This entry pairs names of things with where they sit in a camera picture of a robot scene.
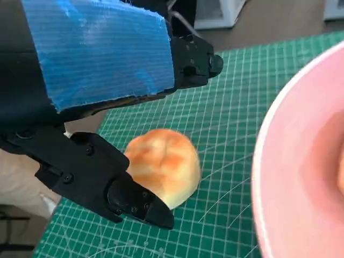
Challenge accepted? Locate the round toy bread bun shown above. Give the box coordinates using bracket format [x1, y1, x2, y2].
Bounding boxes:
[124, 128, 202, 211]

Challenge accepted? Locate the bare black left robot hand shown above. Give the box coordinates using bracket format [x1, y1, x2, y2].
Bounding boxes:
[0, 0, 224, 231]

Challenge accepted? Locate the green cutting mat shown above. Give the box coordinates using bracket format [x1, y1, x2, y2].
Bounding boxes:
[32, 31, 344, 258]

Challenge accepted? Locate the pink bowl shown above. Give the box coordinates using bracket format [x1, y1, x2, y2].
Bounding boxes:
[251, 40, 344, 258]

